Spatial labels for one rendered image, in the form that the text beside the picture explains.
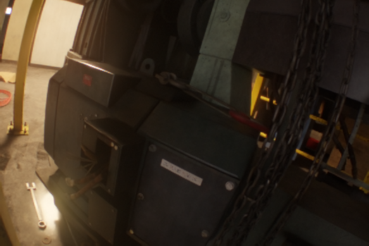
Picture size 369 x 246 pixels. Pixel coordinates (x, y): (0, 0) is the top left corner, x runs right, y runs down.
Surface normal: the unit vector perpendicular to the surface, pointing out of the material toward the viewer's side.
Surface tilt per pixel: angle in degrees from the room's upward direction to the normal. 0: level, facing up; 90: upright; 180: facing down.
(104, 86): 90
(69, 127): 90
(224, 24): 90
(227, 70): 90
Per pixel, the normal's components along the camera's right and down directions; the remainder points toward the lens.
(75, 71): -0.43, 0.05
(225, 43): -0.69, -0.07
